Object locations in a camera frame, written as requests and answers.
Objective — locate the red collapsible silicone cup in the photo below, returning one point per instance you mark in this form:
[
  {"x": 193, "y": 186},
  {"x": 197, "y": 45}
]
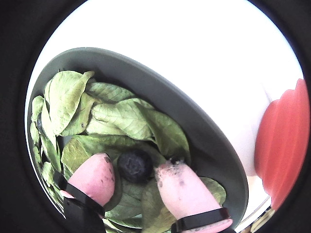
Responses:
[{"x": 281, "y": 145}]

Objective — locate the pile of green leaves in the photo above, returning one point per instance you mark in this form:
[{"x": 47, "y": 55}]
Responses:
[{"x": 126, "y": 119}]

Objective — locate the pink padded gripper finger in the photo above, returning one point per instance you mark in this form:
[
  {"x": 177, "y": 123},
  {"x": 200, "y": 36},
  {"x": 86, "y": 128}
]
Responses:
[
  {"x": 94, "y": 177},
  {"x": 184, "y": 191}
]

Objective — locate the dark grey round bowl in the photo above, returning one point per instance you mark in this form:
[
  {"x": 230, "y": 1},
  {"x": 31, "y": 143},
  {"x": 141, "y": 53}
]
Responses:
[{"x": 158, "y": 89}]

